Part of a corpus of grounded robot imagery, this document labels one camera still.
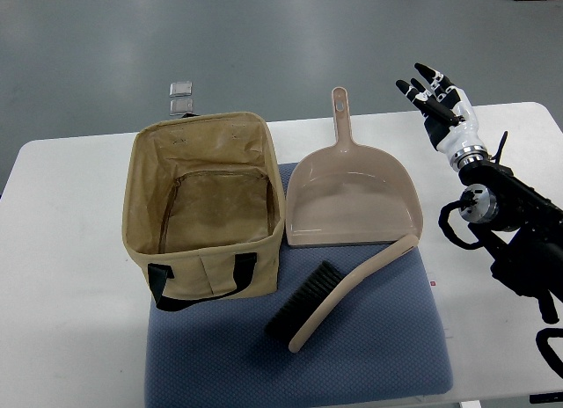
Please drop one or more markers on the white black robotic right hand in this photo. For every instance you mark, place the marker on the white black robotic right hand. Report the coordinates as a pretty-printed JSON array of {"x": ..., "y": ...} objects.
[{"x": 449, "y": 119}]

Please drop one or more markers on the pink hand broom black bristles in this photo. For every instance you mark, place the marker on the pink hand broom black bristles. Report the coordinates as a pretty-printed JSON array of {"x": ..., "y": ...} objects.
[{"x": 322, "y": 291}]

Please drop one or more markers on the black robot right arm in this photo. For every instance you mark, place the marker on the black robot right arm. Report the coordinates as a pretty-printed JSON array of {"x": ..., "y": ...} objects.
[{"x": 520, "y": 229}]

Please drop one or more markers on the pink plastic dustpan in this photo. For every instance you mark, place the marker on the pink plastic dustpan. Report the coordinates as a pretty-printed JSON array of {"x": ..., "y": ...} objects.
[{"x": 349, "y": 193}]

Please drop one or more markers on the blue padded mat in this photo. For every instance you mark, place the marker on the blue padded mat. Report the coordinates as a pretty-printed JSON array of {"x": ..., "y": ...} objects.
[{"x": 347, "y": 324}]

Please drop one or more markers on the lower silver floor plate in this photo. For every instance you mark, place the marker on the lower silver floor plate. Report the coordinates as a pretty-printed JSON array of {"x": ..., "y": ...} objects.
[{"x": 181, "y": 106}]

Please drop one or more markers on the silver floor plate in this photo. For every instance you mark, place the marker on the silver floor plate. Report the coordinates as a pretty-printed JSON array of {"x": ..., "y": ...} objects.
[
  {"x": 181, "y": 106},
  {"x": 181, "y": 88}
]

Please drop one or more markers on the upper silver floor plate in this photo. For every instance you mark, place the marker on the upper silver floor plate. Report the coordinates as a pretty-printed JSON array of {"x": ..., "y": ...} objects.
[{"x": 181, "y": 88}]

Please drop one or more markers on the black object at bottom edge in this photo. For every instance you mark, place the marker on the black object at bottom edge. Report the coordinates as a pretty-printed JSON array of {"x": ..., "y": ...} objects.
[{"x": 546, "y": 398}]

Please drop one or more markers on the yellow fabric bag black handles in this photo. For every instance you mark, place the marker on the yellow fabric bag black handles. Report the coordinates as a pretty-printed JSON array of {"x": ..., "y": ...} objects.
[{"x": 204, "y": 209}]

